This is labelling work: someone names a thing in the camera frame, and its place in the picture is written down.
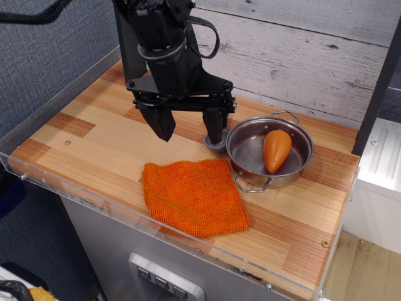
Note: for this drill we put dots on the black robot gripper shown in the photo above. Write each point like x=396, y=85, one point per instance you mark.
x=179, y=82

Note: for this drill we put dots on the orange plastic carrot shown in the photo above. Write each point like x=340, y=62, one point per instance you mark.
x=276, y=148

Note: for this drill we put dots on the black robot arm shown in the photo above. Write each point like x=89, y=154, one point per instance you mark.
x=159, y=25

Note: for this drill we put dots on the orange knitted cloth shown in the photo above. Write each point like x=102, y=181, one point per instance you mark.
x=197, y=198

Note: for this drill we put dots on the small grey bowl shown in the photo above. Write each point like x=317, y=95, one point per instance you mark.
x=220, y=147

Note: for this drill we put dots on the stainless steel pot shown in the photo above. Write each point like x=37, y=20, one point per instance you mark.
x=245, y=149

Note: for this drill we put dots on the grey toy cabinet front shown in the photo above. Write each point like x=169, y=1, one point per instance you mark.
x=226, y=267

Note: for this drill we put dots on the silver dispenser button panel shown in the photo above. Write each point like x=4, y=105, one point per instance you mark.
x=164, y=278

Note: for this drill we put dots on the white aluminium side unit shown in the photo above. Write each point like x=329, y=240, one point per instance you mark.
x=373, y=212

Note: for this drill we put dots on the black vertical post left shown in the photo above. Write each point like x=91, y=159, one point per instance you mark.
x=134, y=66

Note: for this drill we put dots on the black vertical post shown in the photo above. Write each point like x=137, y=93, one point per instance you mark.
x=379, y=92
x=134, y=66

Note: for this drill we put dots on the clear acrylic guard rail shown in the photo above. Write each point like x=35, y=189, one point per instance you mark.
x=89, y=143

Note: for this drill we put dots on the black vertical post right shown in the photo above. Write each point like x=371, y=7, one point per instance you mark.
x=379, y=92

